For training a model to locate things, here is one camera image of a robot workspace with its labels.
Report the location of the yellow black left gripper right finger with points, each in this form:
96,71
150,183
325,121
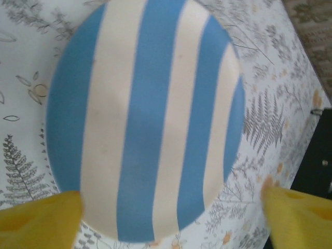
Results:
298,220

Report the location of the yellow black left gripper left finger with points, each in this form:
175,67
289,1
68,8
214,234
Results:
36,223

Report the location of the blue white striped plate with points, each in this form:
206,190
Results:
150,116

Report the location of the floral tablecloth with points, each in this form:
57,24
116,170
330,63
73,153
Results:
272,129

